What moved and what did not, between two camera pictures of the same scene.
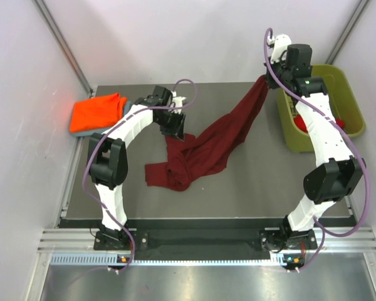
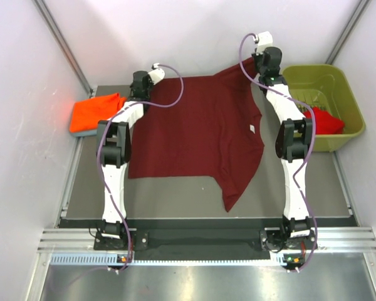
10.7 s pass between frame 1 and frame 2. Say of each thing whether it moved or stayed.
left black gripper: moved
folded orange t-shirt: stayed
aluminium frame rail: stayed
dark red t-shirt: moved
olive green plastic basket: stayed
